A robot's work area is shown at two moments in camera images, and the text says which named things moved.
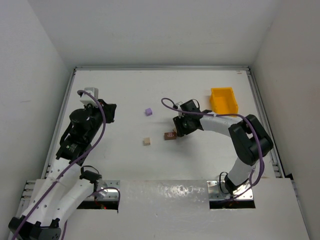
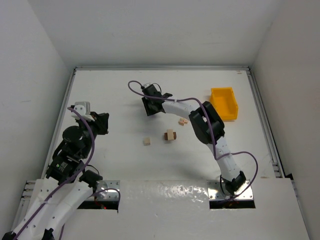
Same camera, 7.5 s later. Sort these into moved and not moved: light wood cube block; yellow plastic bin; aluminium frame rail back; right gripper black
Moved: right gripper black
Not moved: yellow plastic bin; aluminium frame rail back; light wood cube block
